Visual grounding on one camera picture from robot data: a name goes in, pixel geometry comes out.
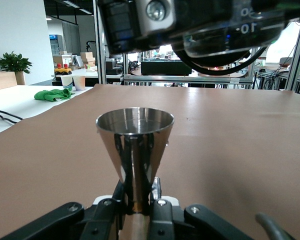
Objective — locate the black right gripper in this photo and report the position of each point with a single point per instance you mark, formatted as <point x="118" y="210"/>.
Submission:
<point x="205" y="7"/>

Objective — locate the yellow emergency stop box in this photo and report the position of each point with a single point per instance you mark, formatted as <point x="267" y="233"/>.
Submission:
<point x="62" y="70"/>

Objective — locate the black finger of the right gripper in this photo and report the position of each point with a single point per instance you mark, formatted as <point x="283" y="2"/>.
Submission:
<point x="285" y="10"/>
<point x="125" y="25"/>

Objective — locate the green cloth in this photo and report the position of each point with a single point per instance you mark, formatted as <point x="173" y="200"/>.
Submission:
<point x="52" y="95"/>

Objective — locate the black case on shelf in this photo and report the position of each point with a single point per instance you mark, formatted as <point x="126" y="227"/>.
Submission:
<point x="165" y="68"/>

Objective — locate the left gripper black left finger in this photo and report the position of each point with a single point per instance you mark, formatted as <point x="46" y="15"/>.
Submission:
<point x="105" y="220"/>

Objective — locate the glass door fridge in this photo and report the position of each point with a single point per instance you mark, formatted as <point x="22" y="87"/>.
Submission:
<point x="55" y="45"/>

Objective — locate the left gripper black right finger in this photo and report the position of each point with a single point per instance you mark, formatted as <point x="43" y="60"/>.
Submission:
<point x="165" y="222"/>

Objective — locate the brown cardboard box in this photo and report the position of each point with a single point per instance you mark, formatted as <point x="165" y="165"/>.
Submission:
<point x="88" y="59"/>

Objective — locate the aluminium frame post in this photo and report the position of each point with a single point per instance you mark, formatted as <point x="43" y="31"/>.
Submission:
<point x="100" y="50"/>

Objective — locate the green potted plant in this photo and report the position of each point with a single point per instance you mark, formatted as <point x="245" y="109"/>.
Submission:
<point x="13" y="63"/>

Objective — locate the clear glass measuring cup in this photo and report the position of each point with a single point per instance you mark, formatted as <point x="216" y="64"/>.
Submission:
<point x="227" y="42"/>

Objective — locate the paper cup green print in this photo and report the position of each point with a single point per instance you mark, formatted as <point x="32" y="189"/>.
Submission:
<point x="67" y="83"/>

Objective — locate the paper cup orange print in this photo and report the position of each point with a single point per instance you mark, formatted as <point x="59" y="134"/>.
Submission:
<point x="79" y="83"/>

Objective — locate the light wooden panel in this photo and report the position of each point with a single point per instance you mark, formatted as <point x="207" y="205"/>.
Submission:
<point x="2" y="81"/>

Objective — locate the brown leather table mat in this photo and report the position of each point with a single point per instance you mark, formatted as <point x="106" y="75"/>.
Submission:
<point x="215" y="150"/>

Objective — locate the steel double cone jigger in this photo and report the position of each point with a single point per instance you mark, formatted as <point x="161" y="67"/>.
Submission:
<point x="135" y="150"/>

